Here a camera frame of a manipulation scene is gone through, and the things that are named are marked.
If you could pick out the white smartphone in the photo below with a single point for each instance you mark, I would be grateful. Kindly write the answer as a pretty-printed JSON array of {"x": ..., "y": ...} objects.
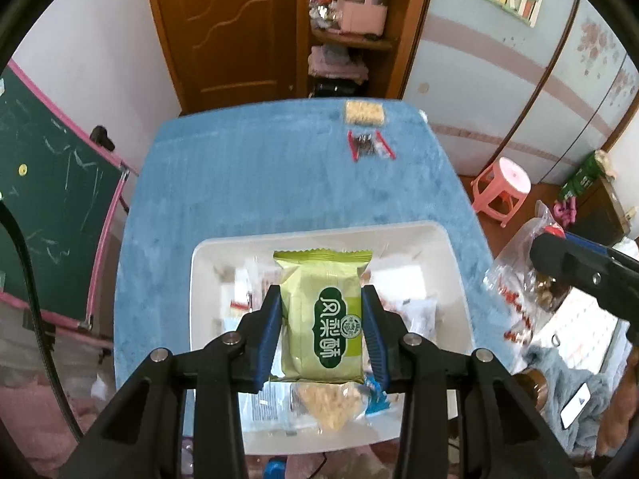
[{"x": 575, "y": 404}]

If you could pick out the white plastic bin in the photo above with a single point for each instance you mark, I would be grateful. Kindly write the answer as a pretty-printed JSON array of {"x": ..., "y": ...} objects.
[{"x": 319, "y": 238}]

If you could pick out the fluffy blue grey cloth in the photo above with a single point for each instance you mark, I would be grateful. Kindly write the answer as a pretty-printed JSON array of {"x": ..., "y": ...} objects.
[{"x": 554, "y": 374}]

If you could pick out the black bag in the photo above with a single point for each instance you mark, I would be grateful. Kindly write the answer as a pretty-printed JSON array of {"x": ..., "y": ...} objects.
[{"x": 329, "y": 90}]

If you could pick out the puffed rice cracker packet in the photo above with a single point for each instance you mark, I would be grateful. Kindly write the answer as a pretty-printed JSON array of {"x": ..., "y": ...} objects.
[
  {"x": 364, "y": 112},
  {"x": 327, "y": 401}
]

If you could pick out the clear red printed snack bag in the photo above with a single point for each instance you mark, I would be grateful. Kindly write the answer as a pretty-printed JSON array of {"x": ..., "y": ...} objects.
[{"x": 514, "y": 279}]

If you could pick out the pink plastic stool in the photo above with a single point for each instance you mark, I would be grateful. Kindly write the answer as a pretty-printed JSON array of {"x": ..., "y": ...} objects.
[{"x": 509, "y": 174}]

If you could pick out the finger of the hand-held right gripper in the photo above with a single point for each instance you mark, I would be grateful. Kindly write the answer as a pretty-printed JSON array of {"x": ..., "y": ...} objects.
[
  {"x": 599, "y": 249},
  {"x": 559, "y": 259}
]

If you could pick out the brown wooden shelf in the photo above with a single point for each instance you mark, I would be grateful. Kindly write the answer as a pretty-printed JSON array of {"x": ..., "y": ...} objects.
[{"x": 399, "y": 35}]

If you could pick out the blue plush tablecloth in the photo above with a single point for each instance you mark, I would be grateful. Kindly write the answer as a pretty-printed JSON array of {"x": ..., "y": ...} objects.
[{"x": 249, "y": 169}]

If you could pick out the folded pink cloth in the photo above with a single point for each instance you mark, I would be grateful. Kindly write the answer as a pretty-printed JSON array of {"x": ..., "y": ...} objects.
[{"x": 334, "y": 62}]

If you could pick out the red white small packet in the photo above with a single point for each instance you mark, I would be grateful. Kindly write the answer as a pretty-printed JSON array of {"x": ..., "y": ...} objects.
[{"x": 244, "y": 292}]

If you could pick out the pink blanket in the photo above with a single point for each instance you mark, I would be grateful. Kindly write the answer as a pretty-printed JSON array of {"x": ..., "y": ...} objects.
[{"x": 30, "y": 409}]

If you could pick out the shiny snack packets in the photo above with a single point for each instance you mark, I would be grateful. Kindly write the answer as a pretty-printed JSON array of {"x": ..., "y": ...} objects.
[{"x": 322, "y": 10}]

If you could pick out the pink basket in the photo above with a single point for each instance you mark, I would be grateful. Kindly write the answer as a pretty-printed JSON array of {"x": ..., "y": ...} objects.
[{"x": 362, "y": 15}]

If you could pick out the clear labelled packet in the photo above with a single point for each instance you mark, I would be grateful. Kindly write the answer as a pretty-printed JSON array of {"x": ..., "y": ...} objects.
[{"x": 267, "y": 404}]

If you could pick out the small blue object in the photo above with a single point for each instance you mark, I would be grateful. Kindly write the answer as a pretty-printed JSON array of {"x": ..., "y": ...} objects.
[{"x": 275, "y": 469}]

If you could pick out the pale sliding wardrobe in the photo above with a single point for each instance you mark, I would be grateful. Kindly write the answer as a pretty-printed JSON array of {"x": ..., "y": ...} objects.
[{"x": 474, "y": 85}]

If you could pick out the pink toy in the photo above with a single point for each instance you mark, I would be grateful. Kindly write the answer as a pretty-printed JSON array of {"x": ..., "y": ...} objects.
[{"x": 565, "y": 210}]

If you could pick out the clear red edged packet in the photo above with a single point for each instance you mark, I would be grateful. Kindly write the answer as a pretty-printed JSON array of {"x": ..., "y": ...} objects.
[{"x": 369, "y": 145}]

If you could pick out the green chalkboard with pink frame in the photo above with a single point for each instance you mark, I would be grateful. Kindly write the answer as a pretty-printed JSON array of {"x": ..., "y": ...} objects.
[{"x": 50, "y": 184}]

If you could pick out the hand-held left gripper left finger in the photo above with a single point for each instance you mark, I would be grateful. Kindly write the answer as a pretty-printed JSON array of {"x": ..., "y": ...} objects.
[{"x": 267, "y": 339}]

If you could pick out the black clamp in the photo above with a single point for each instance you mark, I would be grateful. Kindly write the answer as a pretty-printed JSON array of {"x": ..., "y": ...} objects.
[{"x": 102, "y": 137}]

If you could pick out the blue candy wrapper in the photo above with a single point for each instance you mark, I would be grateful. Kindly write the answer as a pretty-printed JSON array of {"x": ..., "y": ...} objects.
[{"x": 374, "y": 396}]

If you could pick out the green snack packet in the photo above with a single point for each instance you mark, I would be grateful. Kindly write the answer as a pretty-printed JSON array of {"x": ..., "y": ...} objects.
[{"x": 324, "y": 284}]

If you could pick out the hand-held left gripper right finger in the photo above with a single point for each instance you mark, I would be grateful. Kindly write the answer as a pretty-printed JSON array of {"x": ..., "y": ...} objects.
[{"x": 374, "y": 344}]

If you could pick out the brown wooden door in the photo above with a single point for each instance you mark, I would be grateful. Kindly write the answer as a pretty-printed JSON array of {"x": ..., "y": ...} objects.
[{"x": 224, "y": 35}]

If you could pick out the clear white bun packet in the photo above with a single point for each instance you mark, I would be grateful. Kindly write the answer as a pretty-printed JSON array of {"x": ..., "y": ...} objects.
[{"x": 419, "y": 317}]

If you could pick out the green box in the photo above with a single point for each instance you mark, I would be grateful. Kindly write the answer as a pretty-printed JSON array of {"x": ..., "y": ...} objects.
[{"x": 581, "y": 177}]

